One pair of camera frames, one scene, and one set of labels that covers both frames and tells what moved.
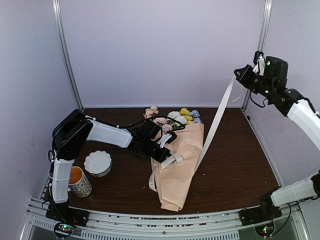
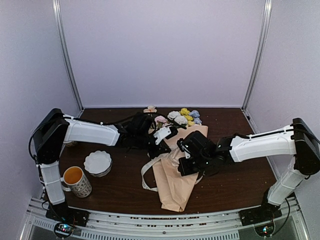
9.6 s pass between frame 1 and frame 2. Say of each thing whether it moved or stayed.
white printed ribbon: moved
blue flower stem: stayed
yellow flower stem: stayed
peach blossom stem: moved
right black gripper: moved
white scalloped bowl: stayed
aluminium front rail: stayed
